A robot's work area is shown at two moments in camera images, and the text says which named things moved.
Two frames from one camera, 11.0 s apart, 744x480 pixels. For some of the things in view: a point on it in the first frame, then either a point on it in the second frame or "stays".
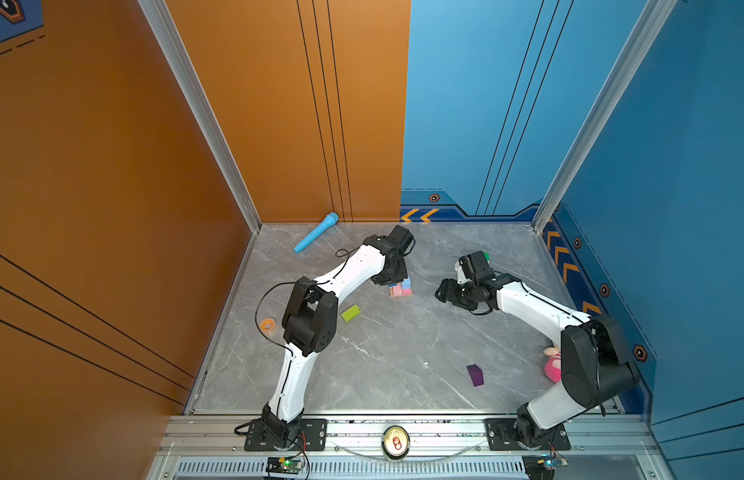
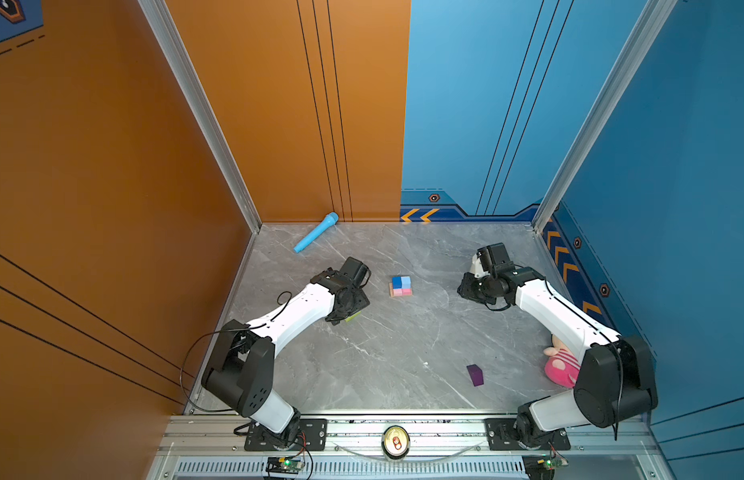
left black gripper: [400, 277] to [362, 300]
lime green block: [351, 313] stays
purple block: [475, 374] stays
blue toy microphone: [329, 220] stays
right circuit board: [550, 463] stays
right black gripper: [446, 292] to [466, 291]
